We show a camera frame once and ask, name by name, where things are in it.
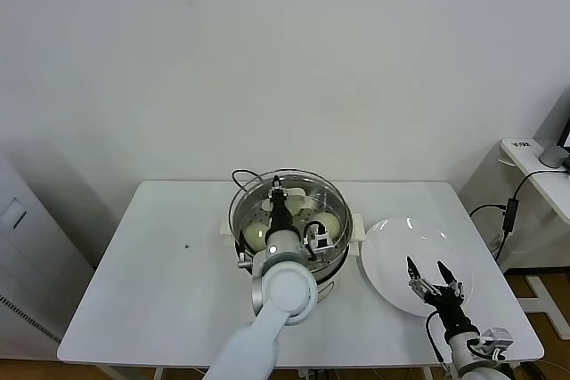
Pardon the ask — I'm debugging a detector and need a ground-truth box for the thin black cable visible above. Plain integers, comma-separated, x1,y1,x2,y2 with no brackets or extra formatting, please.
514,168,570,203
468,204,509,221

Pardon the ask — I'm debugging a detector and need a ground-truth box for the white floor cabinet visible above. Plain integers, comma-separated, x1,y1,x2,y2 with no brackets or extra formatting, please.
0,152,97,350

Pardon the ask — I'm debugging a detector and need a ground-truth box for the black cooker power cable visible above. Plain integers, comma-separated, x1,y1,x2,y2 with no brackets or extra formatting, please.
231,169,259,190

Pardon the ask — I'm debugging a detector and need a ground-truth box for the round white plate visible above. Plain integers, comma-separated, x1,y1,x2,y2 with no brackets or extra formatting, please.
360,217,475,319

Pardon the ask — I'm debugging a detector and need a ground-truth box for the grey monitor stand base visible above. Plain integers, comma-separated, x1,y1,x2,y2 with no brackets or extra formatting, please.
537,144,566,170

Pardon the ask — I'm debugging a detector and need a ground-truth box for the round glass pot lid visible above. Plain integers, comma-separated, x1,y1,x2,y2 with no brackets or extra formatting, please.
229,169,348,261

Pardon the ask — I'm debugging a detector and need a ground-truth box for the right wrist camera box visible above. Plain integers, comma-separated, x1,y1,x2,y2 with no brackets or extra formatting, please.
476,327,513,361

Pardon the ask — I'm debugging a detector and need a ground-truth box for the steel steamer pot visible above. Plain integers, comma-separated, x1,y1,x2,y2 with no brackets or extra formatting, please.
219,208,367,305

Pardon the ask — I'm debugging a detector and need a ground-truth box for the perforated steel steamer basket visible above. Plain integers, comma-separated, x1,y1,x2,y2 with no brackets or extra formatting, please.
231,173,355,283

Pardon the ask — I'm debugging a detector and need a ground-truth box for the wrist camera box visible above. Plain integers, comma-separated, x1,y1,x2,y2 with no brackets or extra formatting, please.
476,327,513,361
305,223,336,256

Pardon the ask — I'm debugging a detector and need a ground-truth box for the black power adapter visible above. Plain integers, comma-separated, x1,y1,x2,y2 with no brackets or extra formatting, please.
502,198,520,234

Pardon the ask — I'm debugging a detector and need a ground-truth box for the white steamed baozi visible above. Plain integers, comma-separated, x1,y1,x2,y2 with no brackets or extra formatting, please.
288,204,315,222
243,222,270,250
313,213,342,239

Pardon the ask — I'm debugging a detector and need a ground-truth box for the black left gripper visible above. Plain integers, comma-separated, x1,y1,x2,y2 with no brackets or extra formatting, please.
267,176,296,234

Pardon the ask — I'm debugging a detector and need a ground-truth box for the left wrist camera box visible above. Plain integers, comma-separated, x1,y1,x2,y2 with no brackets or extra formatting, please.
305,223,336,256

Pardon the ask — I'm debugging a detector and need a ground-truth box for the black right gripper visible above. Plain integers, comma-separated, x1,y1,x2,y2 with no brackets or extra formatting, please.
404,255,473,336

